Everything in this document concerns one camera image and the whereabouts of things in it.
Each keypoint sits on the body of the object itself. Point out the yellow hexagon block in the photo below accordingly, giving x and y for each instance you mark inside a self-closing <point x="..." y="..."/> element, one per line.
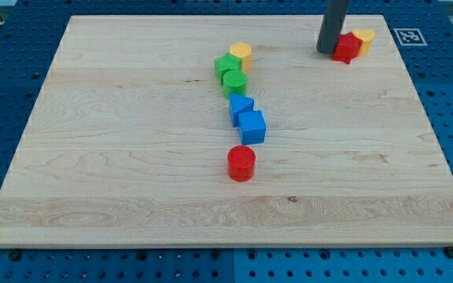
<point x="244" y="51"/>

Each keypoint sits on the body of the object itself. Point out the yellow heart block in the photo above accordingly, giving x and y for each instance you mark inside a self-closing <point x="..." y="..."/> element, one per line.
<point x="367" y="36"/>

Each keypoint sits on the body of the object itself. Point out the red cylinder block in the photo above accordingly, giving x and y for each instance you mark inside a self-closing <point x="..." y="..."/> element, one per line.
<point x="241" y="163"/>

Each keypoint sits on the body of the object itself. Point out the blue cube block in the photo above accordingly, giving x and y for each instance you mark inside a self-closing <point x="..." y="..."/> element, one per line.
<point x="252" y="127"/>

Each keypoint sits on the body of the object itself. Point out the blue triangle block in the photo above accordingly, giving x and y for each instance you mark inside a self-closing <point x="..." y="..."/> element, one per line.
<point x="239" y="103"/>

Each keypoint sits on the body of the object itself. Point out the green cylinder block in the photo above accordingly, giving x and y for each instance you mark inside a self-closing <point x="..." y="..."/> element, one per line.
<point x="234" y="82"/>

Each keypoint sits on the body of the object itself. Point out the green star block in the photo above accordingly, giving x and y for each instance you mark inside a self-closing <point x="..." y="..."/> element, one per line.
<point x="225" y="63"/>

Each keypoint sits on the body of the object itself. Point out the light wooden board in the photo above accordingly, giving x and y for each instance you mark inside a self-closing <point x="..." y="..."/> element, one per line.
<point x="127" y="143"/>

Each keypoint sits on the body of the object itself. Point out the red star block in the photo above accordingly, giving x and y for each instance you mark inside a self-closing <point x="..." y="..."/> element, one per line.
<point x="347" y="48"/>

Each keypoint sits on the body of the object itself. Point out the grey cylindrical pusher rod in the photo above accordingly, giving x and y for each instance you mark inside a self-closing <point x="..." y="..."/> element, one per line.
<point x="332" y="24"/>

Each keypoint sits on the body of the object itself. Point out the white fiducial marker tag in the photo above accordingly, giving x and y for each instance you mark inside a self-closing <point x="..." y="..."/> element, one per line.
<point x="410" y="37"/>

